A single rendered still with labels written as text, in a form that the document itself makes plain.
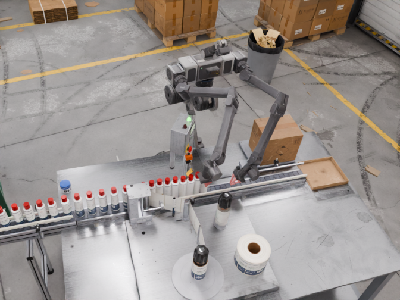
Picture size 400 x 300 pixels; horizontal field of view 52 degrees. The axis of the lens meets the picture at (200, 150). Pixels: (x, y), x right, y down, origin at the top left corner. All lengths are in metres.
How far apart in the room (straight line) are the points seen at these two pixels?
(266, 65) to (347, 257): 2.93
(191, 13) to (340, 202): 3.69
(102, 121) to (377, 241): 3.09
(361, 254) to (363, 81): 3.53
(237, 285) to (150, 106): 2.89
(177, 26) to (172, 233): 3.80
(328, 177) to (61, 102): 3.17
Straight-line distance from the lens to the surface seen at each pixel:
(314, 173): 3.26
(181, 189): 2.74
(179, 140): 2.45
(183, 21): 5.95
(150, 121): 4.71
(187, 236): 2.66
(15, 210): 2.69
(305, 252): 2.81
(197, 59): 2.94
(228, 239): 2.67
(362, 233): 3.05
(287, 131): 3.09
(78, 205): 2.68
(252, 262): 2.44
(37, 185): 4.20
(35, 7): 6.68
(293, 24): 6.14
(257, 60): 5.14
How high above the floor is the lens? 3.11
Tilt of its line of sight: 45 degrees down
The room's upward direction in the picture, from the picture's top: 6 degrees clockwise
